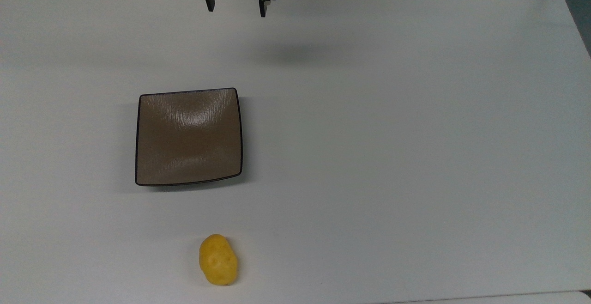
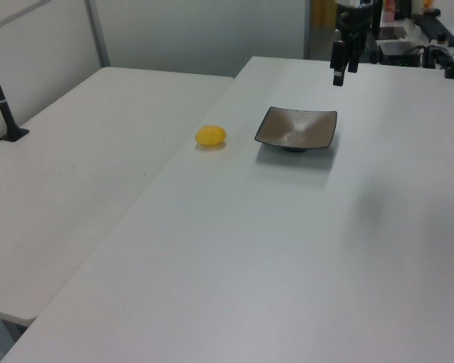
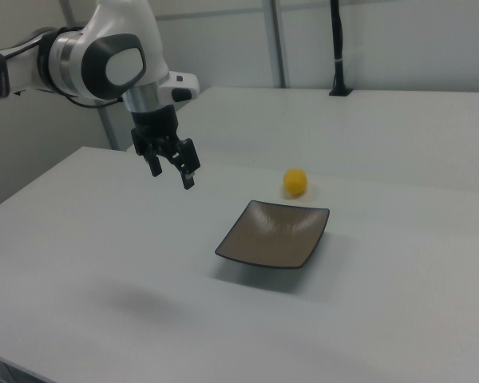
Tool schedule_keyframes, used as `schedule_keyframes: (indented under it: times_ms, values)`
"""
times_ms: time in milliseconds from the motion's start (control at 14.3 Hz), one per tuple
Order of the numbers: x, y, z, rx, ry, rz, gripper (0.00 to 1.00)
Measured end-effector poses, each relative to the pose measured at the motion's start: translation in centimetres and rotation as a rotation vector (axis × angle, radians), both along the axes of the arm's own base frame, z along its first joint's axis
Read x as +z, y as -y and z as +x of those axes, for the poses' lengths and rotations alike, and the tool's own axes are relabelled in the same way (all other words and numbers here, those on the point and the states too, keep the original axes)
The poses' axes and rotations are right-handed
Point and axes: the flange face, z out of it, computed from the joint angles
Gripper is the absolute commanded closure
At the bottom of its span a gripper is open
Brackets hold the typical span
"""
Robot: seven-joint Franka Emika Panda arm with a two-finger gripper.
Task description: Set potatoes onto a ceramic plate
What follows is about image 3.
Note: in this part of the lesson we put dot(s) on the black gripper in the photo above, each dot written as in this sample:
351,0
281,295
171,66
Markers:
155,127

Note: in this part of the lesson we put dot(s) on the yellow lemon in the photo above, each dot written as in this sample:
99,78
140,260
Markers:
295,182

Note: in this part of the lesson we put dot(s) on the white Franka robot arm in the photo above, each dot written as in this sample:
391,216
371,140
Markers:
84,36

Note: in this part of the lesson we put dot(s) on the square brown ceramic plate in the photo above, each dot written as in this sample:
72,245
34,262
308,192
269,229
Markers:
273,235

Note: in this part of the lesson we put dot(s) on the black camera stand pole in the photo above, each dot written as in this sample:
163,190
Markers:
337,44

